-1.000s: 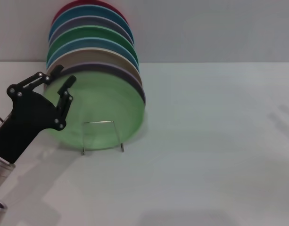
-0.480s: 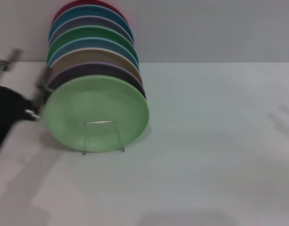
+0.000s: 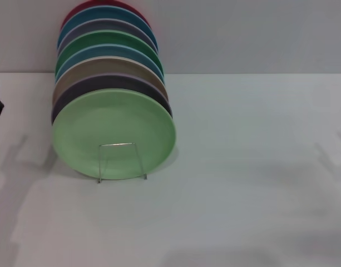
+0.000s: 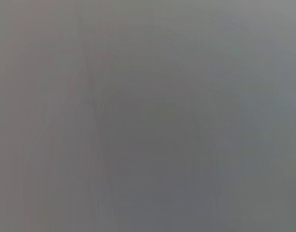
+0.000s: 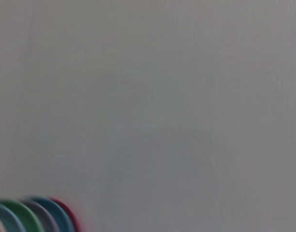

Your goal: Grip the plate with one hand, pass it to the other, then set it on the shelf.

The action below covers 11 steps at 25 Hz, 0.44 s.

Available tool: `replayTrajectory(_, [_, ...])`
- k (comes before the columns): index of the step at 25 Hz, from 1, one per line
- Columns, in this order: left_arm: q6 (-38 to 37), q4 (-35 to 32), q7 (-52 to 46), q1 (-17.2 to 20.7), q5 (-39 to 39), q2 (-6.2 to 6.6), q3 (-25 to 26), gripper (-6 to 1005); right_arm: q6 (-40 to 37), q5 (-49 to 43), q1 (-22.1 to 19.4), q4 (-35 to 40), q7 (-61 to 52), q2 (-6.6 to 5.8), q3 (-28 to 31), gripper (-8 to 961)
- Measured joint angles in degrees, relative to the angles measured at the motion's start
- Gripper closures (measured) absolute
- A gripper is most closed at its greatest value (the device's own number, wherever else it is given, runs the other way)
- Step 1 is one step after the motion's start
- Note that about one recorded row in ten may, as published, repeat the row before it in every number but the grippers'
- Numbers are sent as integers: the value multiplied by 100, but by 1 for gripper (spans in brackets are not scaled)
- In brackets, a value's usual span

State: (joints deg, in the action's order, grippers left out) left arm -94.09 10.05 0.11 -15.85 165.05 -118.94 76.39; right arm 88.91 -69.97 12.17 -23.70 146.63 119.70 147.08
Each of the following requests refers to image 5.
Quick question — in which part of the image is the red plate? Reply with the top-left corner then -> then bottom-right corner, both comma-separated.
48,197 -> 85,232

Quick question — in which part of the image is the dark blue plate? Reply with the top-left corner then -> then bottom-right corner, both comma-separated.
28,195 -> 75,232

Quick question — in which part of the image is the grey plate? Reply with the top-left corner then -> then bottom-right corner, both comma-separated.
19,198 -> 60,232

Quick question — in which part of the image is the dark green plate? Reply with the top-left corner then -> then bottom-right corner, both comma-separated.
0,197 -> 45,232

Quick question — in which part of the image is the light blue plate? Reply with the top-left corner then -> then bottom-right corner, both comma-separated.
0,202 -> 27,232

